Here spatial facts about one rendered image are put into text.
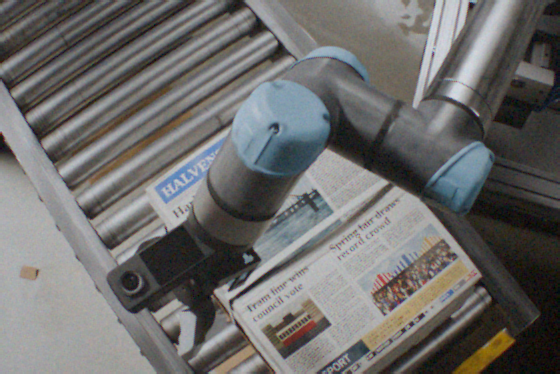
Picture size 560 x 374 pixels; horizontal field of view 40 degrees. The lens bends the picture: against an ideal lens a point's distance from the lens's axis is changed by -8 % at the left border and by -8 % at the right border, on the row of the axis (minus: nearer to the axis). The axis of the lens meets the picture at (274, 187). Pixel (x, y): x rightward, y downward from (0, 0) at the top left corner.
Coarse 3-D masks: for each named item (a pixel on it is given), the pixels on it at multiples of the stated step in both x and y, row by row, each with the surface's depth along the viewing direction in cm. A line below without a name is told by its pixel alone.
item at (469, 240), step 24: (240, 0) 149; (264, 0) 147; (264, 24) 146; (288, 24) 145; (288, 48) 143; (312, 48) 143; (456, 240) 131; (480, 240) 131; (480, 264) 129; (504, 288) 128; (504, 312) 126; (528, 312) 126
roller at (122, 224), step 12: (144, 192) 135; (132, 204) 134; (144, 204) 134; (108, 216) 134; (120, 216) 133; (132, 216) 133; (144, 216) 134; (156, 216) 135; (96, 228) 133; (108, 228) 132; (120, 228) 132; (132, 228) 133; (108, 240) 132; (120, 240) 133
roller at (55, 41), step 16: (96, 0) 149; (112, 0) 148; (128, 0) 149; (80, 16) 147; (96, 16) 148; (112, 16) 150; (48, 32) 146; (64, 32) 146; (80, 32) 147; (32, 48) 145; (48, 48) 145; (64, 48) 148; (0, 64) 144; (16, 64) 144; (32, 64) 145; (16, 80) 145
